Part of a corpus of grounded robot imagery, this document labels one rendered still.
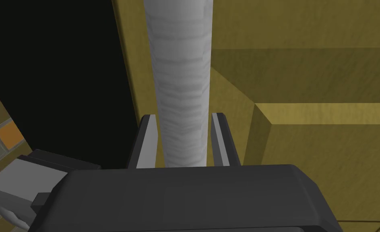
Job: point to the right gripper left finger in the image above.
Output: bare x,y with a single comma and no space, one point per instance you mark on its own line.
145,148

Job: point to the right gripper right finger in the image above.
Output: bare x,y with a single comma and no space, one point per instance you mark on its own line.
223,148

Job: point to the yellow cupboard door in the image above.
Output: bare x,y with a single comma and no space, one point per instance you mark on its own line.
306,80

